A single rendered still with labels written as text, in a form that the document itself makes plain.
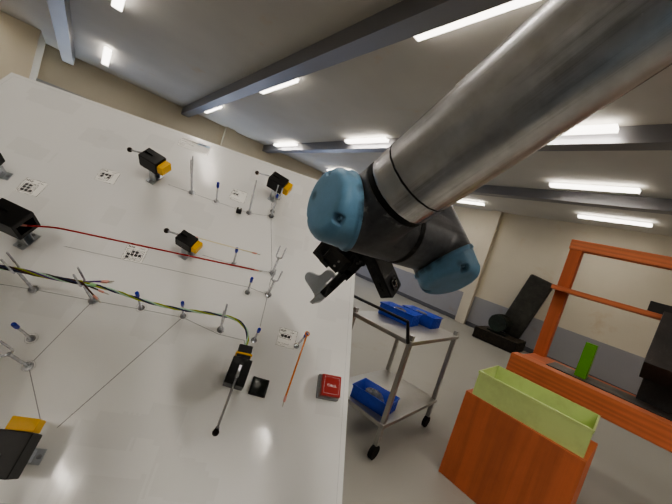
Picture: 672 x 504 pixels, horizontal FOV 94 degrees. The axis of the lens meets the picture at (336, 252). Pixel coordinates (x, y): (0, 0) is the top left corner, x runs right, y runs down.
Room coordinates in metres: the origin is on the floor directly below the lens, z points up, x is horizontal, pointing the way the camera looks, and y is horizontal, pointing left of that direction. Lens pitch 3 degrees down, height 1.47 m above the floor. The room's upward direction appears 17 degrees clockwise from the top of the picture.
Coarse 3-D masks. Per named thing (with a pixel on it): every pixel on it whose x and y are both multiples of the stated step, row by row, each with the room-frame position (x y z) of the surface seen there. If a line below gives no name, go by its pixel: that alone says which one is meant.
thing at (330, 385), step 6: (324, 378) 0.76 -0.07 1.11; (330, 378) 0.77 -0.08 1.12; (336, 378) 0.77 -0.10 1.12; (324, 384) 0.75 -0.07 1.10; (330, 384) 0.76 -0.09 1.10; (336, 384) 0.76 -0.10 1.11; (324, 390) 0.74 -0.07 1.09; (330, 390) 0.75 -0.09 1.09; (336, 390) 0.75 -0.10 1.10; (330, 396) 0.74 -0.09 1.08; (336, 396) 0.75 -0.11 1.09
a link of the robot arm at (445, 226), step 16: (448, 208) 0.40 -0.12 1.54; (432, 224) 0.34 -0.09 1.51; (448, 224) 0.37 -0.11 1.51; (432, 240) 0.34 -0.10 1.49; (448, 240) 0.36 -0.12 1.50; (464, 240) 0.37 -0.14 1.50; (416, 256) 0.34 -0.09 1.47; (432, 256) 0.35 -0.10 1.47; (448, 256) 0.35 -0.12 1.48; (464, 256) 0.35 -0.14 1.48; (416, 272) 0.38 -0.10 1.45; (432, 272) 0.36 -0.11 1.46; (448, 272) 0.35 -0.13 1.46; (464, 272) 0.35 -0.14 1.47; (432, 288) 0.37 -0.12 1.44; (448, 288) 0.38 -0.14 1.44
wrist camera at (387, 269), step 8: (368, 256) 0.54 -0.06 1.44; (368, 264) 0.54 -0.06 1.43; (376, 264) 0.53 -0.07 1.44; (384, 264) 0.55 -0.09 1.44; (392, 264) 0.57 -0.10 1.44; (376, 272) 0.54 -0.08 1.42; (384, 272) 0.55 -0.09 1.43; (392, 272) 0.57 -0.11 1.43; (376, 280) 0.55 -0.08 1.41; (384, 280) 0.54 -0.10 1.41; (392, 280) 0.55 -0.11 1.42; (376, 288) 0.56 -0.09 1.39; (384, 288) 0.55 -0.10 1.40; (392, 288) 0.55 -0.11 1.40; (384, 296) 0.56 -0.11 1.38; (392, 296) 0.55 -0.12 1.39
